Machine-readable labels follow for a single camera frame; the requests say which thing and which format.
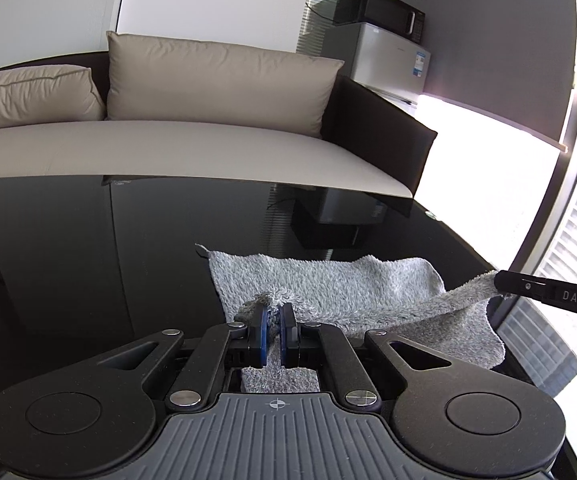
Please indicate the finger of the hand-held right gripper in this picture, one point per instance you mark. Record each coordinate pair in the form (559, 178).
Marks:
(523, 287)

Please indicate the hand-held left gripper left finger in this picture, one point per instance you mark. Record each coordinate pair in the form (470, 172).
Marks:
(259, 340)

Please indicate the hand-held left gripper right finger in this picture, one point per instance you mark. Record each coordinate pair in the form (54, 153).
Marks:
(288, 340)

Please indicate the grey terry towel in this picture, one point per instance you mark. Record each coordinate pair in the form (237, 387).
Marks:
(368, 285)

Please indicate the brown and beige sofa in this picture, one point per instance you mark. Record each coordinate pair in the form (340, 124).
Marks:
(218, 150)

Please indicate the large beige cushion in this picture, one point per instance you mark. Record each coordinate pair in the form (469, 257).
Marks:
(218, 80)

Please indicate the silver mini fridge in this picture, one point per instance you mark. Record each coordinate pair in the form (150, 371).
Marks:
(383, 60)

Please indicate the black microwave oven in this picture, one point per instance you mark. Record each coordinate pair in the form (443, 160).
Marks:
(373, 10)

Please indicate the small beige cushion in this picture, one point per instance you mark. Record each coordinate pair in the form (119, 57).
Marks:
(28, 97)

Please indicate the window frame post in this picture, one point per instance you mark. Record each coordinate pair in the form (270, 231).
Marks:
(576, 110)

